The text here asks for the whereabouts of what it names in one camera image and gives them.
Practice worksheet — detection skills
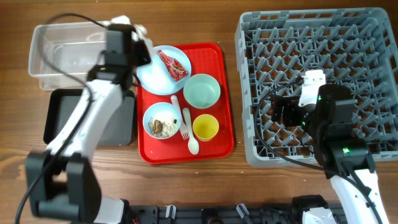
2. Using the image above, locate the light blue plate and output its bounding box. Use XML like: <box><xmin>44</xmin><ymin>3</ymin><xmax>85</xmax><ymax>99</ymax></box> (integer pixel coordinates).
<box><xmin>136</xmin><ymin>45</ymin><xmax>192</xmax><ymax>95</ymax></box>

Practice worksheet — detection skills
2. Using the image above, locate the red snack wrapper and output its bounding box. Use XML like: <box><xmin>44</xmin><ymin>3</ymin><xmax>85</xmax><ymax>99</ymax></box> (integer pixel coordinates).
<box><xmin>157</xmin><ymin>50</ymin><xmax>188</xmax><ymax>82</ymax></box>

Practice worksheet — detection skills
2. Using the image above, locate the light blue bowl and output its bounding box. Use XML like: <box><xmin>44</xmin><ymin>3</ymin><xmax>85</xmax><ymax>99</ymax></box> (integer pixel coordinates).
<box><xmin>142</xmin><ymin>102</ymin><xmax>182</xmax><ymax>140</ymax></box>

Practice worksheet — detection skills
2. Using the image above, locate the mint green bowl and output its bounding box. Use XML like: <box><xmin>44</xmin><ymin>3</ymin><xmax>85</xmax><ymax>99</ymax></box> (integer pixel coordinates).
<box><xmin>183</xmin><ymin>73</ymin><xmax>221</xmax><ymax>109</ymax></box>

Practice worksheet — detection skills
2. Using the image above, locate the food scraps and rice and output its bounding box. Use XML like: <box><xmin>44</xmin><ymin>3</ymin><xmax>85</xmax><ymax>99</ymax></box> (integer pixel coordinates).
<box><xmin>148</xmin><ymin>115</ymin><xmax>179</xmax><ymax>139</ymax></box>

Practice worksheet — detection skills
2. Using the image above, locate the yellow plastic cup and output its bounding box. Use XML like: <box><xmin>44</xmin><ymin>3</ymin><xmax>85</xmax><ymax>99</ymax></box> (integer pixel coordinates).
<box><xmin>193</xmin><ymin>114</ymin><xmax>220</xmax><ymax>142</ymax></box>

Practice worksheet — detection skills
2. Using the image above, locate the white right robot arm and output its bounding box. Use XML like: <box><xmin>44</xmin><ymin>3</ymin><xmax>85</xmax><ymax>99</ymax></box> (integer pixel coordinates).
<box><xmin>270</xmin><ymin>84</ymin><xmax>389</xmax><ymax>223</ymax></box>

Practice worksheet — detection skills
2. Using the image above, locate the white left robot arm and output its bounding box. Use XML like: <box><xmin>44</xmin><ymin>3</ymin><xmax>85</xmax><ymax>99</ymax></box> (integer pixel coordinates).
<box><xmin>15</xmin><ymin>23</ymin><xmax>153</xmax><ymax>223</ymax></box>

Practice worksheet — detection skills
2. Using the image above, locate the grey dishwasher rack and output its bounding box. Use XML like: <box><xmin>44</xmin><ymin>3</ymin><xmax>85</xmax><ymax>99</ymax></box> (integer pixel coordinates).
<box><xmin>234</xmin><ymin>7</ymin><xmax>397</xmax><ymax>167</ymax></box>

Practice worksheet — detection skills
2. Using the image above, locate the black food waste tray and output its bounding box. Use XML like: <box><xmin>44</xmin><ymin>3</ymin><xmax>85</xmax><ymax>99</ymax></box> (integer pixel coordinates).
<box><xmin>44</xmin><ymin>89</ymin><xmax>137</xmax><ymax>146</ymax></box>

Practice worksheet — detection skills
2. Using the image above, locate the clear plastic bin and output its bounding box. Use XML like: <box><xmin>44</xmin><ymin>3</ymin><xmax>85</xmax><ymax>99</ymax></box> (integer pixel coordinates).
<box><xmin>28</xmin><ymin>22</ymin><xmax>106</xmax><ymax>90</ymax></box>

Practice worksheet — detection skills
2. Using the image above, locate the white plastic fork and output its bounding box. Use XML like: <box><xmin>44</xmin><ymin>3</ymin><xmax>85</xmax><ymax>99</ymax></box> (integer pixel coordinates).
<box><xmin>170</xmin><ymin>95</ymin><xmax>190</xmax><ymax>140</ymax></box>

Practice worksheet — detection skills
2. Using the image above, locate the red serving tray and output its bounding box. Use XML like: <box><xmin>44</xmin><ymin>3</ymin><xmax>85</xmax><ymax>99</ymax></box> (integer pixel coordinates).
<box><xmin>136</xmin><ymin>42</ymin><xmax>234</xmax><ymax>164</ymax></box>

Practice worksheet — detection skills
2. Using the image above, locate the white plastic spoon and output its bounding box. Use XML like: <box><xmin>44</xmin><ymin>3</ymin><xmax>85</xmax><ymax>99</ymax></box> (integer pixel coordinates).
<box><xmin>183</xmin><ymin>108</ymin><xmax>199</xmax><ymax>155</ymax></box>

